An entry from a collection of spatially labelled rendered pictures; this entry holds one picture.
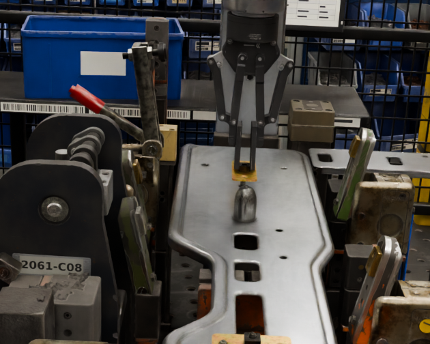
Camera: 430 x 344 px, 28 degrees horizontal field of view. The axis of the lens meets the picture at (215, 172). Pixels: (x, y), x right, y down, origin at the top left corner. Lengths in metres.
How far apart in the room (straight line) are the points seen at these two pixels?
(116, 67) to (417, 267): 0.74
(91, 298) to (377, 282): 0.31
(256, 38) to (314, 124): 0.37
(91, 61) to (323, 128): 0.46
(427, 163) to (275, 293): 0.57
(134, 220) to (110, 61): 0.71
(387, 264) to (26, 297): 0.38
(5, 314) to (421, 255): 1.25
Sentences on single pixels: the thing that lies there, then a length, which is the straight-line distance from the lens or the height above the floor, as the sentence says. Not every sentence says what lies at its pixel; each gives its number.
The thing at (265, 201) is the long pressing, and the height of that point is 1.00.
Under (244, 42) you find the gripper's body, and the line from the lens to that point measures 1.25.
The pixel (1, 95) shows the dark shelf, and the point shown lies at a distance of 1.70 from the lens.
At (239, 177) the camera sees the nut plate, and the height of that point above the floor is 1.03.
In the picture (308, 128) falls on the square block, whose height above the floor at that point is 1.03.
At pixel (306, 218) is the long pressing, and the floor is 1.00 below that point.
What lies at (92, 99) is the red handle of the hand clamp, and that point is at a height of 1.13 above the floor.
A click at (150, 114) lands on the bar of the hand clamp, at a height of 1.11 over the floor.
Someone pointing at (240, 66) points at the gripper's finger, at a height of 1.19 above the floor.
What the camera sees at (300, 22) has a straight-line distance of 1.82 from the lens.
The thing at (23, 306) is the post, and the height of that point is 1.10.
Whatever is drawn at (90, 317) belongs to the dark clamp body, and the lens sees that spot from 0.83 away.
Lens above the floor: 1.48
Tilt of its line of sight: 20 degrees down
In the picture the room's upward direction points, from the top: 3 degrees clockwise
